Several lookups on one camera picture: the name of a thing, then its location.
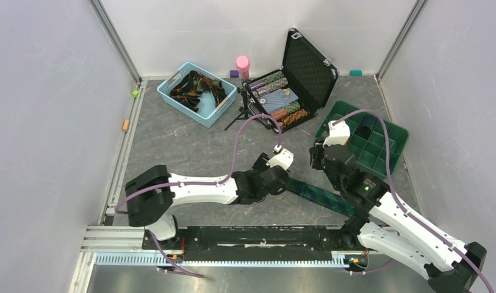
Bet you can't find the purple small block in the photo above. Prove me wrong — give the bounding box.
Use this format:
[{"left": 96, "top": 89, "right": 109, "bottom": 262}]
[{"left": 229, "top": 70, "right": 239, "bottom": 78}]

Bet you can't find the pile of dark ties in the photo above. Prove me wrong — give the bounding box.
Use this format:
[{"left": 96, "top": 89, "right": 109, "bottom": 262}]
[{"left": 170, "top": 70, "right": 227, "bottom": 112}]

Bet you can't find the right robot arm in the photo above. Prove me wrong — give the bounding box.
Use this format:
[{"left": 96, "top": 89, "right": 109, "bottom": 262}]
[{"left": 309, "top": 144, "right": 487, "bottom": 292}]

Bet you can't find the orange block on rail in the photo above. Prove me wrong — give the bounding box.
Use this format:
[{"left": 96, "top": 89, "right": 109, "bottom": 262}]
[{"left": 121, "top": 120, "right": 130, "bottom": 132}]

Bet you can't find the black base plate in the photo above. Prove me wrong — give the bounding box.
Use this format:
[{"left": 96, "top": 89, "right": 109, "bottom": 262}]
[{"left": 159, "top": 226, "right": 365, "bottom": 261}]

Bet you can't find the black small tripod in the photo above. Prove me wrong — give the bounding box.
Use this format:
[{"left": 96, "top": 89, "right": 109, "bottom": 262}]
[{"left": 224, "top": 79, "right": 255, "bottom": 131}]

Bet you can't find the teal small block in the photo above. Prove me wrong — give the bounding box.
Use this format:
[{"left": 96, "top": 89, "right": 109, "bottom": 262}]
[{"left": 350, "top": 70, "right": 363, "bottom": 76}]

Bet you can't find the aluminium slotted rail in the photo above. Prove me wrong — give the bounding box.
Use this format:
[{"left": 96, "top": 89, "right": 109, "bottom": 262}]
[{"left": 68, "top": 226, "right": 448, "bottom": 293}]

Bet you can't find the light blue perforated basket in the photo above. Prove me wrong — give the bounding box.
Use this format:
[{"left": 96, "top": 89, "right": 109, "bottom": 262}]
[{"left": 157, "top": 62, "right": 237, "bottom": 128}]

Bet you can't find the pink cylinder on tripod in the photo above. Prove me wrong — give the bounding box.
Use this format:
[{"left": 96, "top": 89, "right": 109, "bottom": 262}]
[{"left": 235, "top": 56, "right": 251, "bottom": 81}]

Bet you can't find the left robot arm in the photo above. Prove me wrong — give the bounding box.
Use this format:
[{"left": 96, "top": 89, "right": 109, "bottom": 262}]
[{"left": 115, "top": 149, "right": 293, "bottom": 249}]

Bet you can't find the green navy striped tie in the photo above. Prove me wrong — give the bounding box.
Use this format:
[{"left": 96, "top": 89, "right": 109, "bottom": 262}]
[{"left": 286, "top": 178, "right": 355, "bottom": 217}]

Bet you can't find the black open carrying case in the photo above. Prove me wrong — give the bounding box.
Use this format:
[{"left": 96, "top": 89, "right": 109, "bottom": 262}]
[{"left": 246, "top": 28, "right": 339, "bottom": 132}]

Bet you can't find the rolled navy tie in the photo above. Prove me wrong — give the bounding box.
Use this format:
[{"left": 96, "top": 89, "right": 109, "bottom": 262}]
[{"left": 355, "top": 115, "right": 378, "bottom": 139}]

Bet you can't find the green compartment tray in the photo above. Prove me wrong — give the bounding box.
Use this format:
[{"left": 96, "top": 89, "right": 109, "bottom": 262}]
[{"left": 313, "top": 100, "right": 410, "bottom": 181}]

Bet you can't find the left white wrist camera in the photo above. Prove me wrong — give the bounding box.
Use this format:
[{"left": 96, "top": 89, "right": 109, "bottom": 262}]
[{"left": 266, "top": 145, "right": 294, "bottom": 171}]

